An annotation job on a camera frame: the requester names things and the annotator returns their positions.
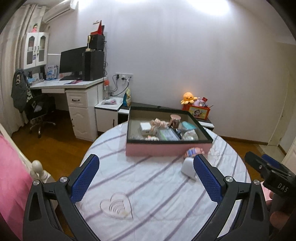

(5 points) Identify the pink block toy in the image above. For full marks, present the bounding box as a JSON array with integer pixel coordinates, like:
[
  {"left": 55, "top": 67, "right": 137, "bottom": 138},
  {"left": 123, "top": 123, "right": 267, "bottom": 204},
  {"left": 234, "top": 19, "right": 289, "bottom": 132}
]
[{"left": 184, "top": 147, "right": 205, "bottom": 159}]

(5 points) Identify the white cat figurine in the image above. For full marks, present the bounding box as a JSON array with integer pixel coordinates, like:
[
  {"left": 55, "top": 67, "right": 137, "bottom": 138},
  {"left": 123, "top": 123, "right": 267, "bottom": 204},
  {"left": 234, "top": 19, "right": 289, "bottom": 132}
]
[{"left": 182, "top": 130, "right": 199, "bottom": 141}]

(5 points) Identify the clear heart dish blue base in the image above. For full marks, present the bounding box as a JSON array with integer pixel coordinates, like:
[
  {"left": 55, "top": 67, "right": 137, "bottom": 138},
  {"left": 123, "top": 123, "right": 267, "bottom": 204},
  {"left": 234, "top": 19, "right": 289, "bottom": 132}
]
[{"left": 181, "top": 121, "right": 197, "bottom": 131}]

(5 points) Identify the dental flossers clear box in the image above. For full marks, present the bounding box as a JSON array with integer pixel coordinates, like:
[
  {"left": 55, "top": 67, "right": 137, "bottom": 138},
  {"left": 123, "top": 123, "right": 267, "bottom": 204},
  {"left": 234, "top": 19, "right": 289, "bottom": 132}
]
[{"left": 157, "top": 128, "right": 180, "bottom": 141}]

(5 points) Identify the small white box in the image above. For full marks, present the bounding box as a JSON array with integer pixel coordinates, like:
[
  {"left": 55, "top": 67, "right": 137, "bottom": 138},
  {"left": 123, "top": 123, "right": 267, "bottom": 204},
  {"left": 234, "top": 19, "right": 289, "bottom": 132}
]
[{"left": 139, "top": 122, "right": 152, "bottom": 135}]

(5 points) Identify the rose gold metal canister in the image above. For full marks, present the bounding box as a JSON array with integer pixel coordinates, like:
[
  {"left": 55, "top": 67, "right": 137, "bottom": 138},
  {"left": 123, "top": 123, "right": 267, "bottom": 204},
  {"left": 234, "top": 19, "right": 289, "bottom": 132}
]
[{"left": 169, "top": 114, "right": 181, "bottom": 129}]

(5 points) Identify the clear glass bottle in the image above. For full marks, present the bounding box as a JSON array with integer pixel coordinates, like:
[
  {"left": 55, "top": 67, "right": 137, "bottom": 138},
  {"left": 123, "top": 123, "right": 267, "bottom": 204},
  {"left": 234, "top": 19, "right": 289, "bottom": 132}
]
[{"left": 134, "top": 133, "right": 148, "bottom": 141}]

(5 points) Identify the person right hand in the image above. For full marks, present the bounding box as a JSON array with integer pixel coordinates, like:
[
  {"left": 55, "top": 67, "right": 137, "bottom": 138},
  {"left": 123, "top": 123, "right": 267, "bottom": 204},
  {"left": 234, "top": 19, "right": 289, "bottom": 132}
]
[{"left": 263, "top": 187, "right": 290, "bottom": 230}]

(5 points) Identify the pink bed blanket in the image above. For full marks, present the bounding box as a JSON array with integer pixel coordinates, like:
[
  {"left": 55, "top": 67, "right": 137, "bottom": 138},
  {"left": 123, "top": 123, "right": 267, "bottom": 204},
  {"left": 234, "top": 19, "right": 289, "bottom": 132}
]
[{"left": 1, "top": 136, "right": 32, "bottom": 240}]

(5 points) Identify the orange cartoon storage box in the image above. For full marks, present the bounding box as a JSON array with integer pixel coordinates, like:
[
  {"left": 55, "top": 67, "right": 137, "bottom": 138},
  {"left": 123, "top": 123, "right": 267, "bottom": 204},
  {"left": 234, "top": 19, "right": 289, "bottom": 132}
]
[{"left": 182, "top": 104, "right": 210, "bottom": 120}]

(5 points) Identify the striped white table cloth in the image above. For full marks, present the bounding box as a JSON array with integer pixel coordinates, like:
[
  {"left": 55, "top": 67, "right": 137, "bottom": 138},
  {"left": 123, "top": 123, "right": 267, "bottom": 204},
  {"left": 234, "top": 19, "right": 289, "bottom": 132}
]
[{"left": 76, "top": 121, "right": 251, "bottom": 241}]

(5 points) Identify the orange octopus plush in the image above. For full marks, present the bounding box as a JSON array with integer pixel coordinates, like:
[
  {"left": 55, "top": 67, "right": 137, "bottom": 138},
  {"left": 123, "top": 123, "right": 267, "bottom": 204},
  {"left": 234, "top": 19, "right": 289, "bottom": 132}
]
[{"left": 181, "top": 92, "right": 198, "bottom": 105}]

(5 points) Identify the beige curtain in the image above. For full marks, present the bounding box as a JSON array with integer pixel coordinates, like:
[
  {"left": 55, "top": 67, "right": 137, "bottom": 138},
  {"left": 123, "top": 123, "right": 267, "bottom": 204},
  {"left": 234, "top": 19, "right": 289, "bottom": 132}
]
[{"left": 1, "top": 4, "right": 46, "bottom": 135}]

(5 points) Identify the pink storage box black rim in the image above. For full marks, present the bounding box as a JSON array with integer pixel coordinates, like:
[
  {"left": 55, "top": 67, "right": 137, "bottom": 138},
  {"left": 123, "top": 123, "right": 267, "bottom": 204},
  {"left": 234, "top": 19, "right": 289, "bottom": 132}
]
[{"left": 126, "top": 106, "right": 213, "bottom": 156}]

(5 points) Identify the black office chair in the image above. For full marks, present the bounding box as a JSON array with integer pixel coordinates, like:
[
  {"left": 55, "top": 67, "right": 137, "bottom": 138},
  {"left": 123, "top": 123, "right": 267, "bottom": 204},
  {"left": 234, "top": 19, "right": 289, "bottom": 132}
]
[{"left": 25, "top": 94, "right": 56, "bottom": 138}]

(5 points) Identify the white low side cabinet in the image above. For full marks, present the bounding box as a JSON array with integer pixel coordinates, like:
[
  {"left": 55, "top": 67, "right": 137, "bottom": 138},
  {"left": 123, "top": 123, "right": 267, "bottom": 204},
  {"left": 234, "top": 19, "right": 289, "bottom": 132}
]
[{"left": 94, "top": 97, "right": 123, "bottom": 133}]

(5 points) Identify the white desk with drawers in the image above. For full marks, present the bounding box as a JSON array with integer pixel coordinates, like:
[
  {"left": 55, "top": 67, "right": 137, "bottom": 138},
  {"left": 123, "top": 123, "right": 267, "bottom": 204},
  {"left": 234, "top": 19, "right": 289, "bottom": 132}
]
[{"left": 31, "top": 78, "right": 105, "bottom": 141}]

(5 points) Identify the dark hanging jacket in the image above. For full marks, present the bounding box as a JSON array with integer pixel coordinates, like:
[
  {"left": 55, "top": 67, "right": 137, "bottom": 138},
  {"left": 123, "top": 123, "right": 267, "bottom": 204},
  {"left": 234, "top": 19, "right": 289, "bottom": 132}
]
[{"left": 11, "top": 69, "right": 33, "bottom": 113}]

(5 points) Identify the yellow blue snack bag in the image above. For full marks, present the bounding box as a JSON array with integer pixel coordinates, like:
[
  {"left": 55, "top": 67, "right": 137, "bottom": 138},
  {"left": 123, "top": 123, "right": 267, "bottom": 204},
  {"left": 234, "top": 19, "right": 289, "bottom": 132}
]
[{"left": 123, "top": 88, "right": 132, "bottom": 107}]

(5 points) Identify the orange cap bottle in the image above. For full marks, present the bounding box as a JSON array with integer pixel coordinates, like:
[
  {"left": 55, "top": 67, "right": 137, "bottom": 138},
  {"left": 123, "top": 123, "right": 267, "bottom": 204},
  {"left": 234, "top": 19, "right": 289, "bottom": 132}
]
[{"left": 103, "top": 79, "right": 110, "bottom": 99}]

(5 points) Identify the black computer monitor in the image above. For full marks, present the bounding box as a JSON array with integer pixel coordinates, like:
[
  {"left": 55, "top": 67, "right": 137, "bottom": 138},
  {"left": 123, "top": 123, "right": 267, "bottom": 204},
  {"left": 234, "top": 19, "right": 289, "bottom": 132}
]
[{"left": 59, "top": 46, "right": 87, "bottom": 80}]

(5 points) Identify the black computer tower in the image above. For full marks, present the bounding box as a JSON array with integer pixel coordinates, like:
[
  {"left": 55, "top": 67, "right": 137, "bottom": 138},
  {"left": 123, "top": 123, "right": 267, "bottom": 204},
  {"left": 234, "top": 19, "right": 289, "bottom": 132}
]
[{"left": 82, "top": 50, "right": 104, "bottom": 81}]

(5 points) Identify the black speaker box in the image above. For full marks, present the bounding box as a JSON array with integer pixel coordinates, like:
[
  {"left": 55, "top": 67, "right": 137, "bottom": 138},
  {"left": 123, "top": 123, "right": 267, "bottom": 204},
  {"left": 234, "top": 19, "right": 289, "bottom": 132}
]
[{"left": 87, "top": 34, "right": 105, "bottom": 51}]

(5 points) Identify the white air conditioner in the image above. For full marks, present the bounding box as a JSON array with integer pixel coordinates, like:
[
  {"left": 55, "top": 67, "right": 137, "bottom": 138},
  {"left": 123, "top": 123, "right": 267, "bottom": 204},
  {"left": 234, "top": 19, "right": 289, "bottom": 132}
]
[{"left": 42, "top": 0, "right": 78, "bottom": 24}]

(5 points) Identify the white bed post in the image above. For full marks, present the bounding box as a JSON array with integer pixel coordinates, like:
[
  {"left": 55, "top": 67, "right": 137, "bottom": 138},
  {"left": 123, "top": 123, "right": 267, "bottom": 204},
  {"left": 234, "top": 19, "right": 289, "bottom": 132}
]
[{"left": 32, "top": 160, "right": 55, "bottom": 183}]

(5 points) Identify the wall power socket strip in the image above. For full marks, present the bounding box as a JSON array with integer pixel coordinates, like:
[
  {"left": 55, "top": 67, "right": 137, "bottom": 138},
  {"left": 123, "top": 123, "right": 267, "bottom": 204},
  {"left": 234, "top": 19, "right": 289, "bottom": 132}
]
[{"left": 115, "top": 73, "right": 133, "bottom": 81}]

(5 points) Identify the white wall cabinet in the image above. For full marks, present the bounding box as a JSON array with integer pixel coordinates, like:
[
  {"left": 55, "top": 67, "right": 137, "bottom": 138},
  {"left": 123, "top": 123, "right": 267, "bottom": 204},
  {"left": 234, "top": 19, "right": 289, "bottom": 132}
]
[{"left": 21, "top": 32, "right": 49, "bottom": 69}]

